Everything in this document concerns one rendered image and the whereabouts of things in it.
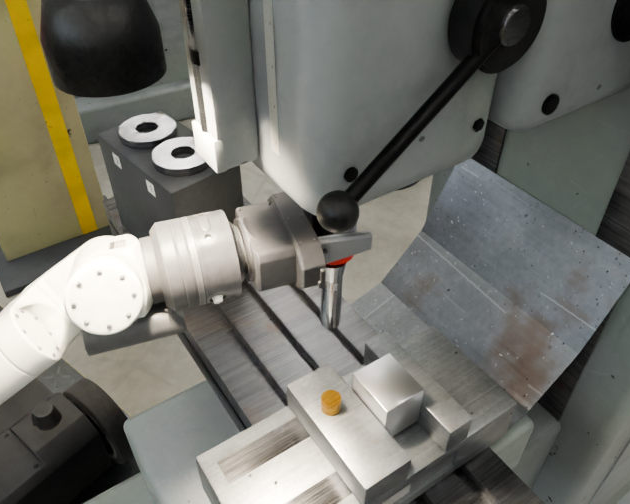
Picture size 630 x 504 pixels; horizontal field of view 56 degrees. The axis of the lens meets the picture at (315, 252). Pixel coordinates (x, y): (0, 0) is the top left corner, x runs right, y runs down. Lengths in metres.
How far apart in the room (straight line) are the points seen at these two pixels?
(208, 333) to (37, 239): 1.76
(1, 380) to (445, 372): 0.49
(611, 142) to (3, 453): 1.14
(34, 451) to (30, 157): 1.38
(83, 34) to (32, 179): 2.09
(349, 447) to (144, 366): 1.52
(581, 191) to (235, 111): 0.54
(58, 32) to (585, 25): 0.38
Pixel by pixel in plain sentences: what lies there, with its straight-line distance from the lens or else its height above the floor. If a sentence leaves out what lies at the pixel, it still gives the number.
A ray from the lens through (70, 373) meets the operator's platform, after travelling 1.63.
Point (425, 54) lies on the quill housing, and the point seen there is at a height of 1.44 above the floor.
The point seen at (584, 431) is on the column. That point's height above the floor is 0.76.
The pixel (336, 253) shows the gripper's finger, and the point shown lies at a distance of 0.60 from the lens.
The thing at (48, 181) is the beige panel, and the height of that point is 0.32.
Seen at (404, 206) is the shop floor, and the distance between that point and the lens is 2.70.
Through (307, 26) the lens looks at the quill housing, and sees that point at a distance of 0.39.
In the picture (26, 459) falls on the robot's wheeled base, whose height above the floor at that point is 0.59.
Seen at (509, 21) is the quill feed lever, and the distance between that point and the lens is 0.44.
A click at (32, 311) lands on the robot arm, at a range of 0.63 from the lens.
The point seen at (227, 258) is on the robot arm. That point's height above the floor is 1.24.
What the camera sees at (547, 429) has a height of 0.73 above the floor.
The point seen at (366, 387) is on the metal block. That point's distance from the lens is 0.66.
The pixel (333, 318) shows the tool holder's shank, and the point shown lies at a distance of 0.70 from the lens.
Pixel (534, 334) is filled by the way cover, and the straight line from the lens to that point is 0.91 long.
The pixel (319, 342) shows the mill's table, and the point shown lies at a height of 0.94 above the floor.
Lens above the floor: 1.60
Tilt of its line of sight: 41 degrees down
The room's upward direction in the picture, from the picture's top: straight up
